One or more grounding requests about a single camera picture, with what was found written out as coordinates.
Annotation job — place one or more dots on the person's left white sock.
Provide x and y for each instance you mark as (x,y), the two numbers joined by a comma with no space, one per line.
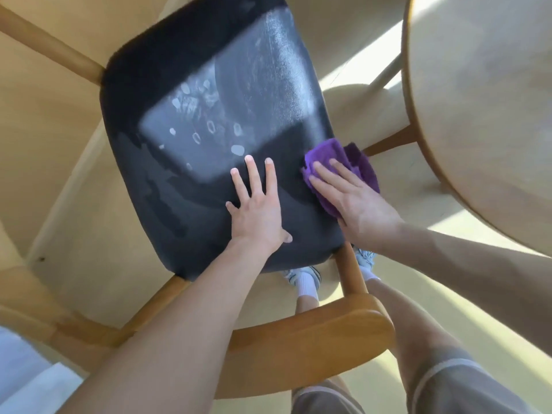
(307,286)

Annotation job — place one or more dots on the person's khaki shorts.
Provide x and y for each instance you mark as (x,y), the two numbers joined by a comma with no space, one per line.
(453,388)

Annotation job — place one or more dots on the purple microfibre cloth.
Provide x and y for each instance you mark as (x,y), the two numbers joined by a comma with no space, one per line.
(353,161)

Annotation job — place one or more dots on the person's left forearm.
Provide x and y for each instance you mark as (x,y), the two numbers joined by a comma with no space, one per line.
(164,336)

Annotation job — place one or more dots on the person's right leg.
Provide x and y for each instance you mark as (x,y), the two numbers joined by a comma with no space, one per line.
(414,327)

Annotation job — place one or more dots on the person's white sneaker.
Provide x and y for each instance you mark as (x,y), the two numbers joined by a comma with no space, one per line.
(365,256)
(317,275)

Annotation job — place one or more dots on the wooden chair with black seat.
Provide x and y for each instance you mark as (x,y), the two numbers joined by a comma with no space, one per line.
(207,137)

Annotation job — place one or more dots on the person's right white sock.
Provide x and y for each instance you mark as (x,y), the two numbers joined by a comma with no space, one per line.
(370,273)

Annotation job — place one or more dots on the person's right white sneaker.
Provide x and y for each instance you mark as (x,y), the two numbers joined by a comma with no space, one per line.
(365,256)

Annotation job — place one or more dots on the person's white sock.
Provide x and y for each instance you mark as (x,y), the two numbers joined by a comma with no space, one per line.
(370,273)
(307,286)

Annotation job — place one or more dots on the person's right forearm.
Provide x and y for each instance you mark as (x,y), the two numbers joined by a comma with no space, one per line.
(483,280)

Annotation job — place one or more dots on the person's left hand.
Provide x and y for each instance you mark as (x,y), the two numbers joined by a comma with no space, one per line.
(256,215)

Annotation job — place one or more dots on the person's left leg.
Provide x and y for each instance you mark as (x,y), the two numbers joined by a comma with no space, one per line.
(307,303)

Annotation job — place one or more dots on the person's left white sneaker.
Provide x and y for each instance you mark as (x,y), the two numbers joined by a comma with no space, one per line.
(317,275)

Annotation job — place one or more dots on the person's right hand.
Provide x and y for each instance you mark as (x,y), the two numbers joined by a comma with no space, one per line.
(362,206)

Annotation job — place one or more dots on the round wooden table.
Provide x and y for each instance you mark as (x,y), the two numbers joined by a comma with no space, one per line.
(487,103)

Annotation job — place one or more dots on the person's leg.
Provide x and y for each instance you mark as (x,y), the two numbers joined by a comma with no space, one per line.
(307,303)
(414,327)

